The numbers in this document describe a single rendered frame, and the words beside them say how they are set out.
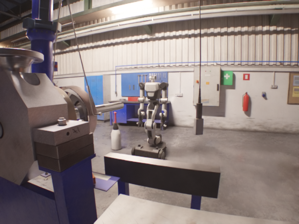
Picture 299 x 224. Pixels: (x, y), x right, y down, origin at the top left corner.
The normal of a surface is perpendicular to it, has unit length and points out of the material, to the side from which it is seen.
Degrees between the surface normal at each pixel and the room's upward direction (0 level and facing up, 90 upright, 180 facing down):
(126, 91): 90
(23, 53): 90
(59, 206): 90
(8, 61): 123
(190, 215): 0
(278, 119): 90
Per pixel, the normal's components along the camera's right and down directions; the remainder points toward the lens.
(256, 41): -0.36, 0.12
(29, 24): 0.96, 0.04
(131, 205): 0.00, -0.99
